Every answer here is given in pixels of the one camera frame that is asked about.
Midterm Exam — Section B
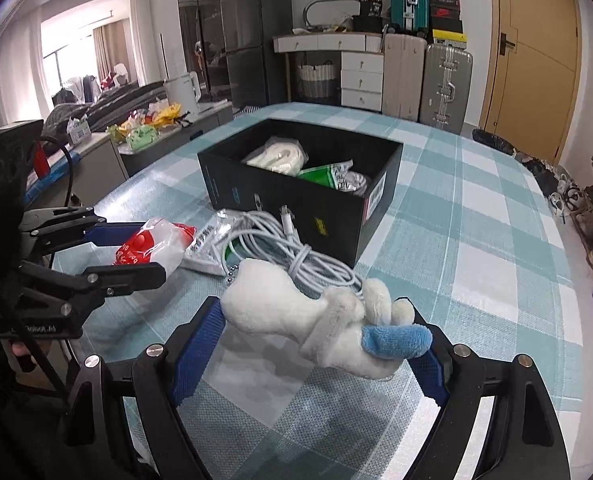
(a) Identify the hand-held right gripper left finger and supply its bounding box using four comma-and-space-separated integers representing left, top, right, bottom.
64, 296, 227, 480

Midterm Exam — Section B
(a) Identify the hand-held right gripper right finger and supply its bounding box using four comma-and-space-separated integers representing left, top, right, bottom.
399, 305, 572, 480

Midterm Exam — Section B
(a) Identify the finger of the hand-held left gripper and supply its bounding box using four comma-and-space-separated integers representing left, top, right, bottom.
19, 257, 167, 312
19, 205, 147, 261

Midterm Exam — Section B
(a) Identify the red and white packet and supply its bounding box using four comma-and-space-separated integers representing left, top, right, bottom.
112, 217, 197, 273

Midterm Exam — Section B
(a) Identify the white plush toy blue fin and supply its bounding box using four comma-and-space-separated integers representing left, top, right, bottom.
219, 258, 433, 380

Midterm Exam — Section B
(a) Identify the black cardboard box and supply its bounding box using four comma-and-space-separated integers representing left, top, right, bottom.
197, 119, 404, 268

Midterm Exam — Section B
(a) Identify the clear bag of white laces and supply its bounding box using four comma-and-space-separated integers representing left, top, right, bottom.
241, 136, 310, 177

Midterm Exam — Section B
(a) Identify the green packet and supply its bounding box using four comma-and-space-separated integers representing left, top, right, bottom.
296, 160, 355, 191

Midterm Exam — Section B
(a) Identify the person's left hand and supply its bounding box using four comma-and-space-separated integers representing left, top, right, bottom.
10, 337, 44, 373

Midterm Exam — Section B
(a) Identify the grey low cabinet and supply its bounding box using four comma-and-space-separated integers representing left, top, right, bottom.
74, 102, 234, 196

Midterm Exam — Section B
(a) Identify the white patterned flat packet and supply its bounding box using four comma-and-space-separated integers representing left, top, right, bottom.
184, 210, 233, 275

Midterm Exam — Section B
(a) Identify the green toy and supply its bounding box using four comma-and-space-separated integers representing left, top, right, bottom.
126, 125, 158, 153

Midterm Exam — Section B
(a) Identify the teal checked tablecloth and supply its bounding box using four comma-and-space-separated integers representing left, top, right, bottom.
51, 102, 592, 480

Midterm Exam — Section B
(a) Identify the dark sofa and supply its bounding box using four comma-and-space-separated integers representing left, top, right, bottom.
44, 80, 167, 132

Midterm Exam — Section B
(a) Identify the yellow bag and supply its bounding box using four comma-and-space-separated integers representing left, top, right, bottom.
149, 102, 182, 128

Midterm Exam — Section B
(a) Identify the white appliance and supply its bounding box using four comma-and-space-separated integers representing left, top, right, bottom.
164, 72, 201, 113

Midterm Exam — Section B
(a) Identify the brown curtain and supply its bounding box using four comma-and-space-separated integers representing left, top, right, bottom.
92, 19, 132, 86

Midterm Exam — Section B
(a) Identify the pile of shoes on floor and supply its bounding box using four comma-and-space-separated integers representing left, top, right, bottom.
514, 152, 585, 216

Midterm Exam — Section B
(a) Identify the dark glossy cabinet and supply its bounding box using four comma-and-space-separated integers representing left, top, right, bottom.
176, 0, 230, 101

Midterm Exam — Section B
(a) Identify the black floor bag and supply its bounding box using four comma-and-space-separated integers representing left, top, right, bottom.
473, 129, 517, 156

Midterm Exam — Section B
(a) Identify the grey refrigerator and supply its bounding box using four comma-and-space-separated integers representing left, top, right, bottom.
220, 0, 293, 111

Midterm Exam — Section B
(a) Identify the woven basket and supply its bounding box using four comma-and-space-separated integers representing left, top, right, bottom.
296, 62, 338, 102

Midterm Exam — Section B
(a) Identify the silver suitcase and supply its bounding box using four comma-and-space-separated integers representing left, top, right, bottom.
421, 42, 474, 134

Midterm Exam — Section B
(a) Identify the beige suitcase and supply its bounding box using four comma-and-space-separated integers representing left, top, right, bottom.
383, 34, 427, 121

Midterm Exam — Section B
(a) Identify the white desk with drawers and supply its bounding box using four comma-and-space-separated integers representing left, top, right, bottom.
273, 31, 385, 113

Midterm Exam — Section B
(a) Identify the tan wooden door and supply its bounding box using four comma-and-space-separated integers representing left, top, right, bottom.
479, 0, 582, 163

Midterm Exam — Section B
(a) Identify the black and red shoe box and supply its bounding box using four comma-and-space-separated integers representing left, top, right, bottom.
429, 0, 462, 22

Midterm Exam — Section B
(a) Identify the teal suitcase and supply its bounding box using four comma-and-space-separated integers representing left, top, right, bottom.
389, 0, 431, 37

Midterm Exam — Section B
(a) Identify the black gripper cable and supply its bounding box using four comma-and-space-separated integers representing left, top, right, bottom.
41, 142, 77, 208

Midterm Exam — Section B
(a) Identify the white coiled cable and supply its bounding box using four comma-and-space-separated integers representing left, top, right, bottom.
216, 205, 365, 301

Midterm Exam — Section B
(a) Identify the curved metal rail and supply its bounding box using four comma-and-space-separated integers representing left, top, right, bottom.
304, 0, 357, 31

